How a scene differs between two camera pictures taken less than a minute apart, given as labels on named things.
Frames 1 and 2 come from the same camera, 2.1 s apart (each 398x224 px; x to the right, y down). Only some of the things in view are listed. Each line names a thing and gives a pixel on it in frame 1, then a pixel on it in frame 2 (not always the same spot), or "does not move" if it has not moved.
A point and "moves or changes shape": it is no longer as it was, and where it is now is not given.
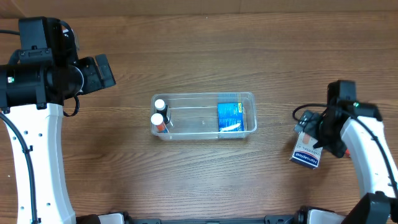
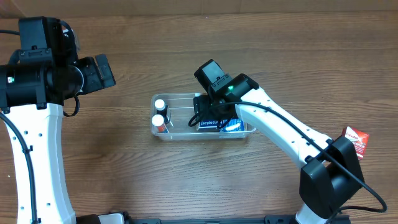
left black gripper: x=94 y=76 does not move
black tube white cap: x=162 y=108 does not move
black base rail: x=277 y=219 does not move
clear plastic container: x=203 y=116 does not move
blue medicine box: x=231 y=117 does not move
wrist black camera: x=342 y=93 to x=212 y=76
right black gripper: x=321 y=130 to x=201 y=106
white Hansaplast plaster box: x=305 y=154 moves or changes shape
